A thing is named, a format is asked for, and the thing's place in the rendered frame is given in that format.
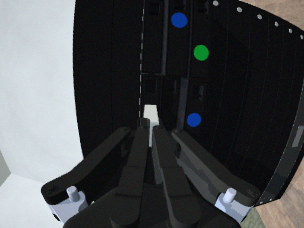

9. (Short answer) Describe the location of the black server rack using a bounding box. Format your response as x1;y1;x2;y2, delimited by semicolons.
73;0;304;207

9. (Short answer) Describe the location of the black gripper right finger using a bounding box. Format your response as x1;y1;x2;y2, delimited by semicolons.
150;105;261;228

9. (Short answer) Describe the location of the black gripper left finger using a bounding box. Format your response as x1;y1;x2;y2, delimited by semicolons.
41;105;151;228

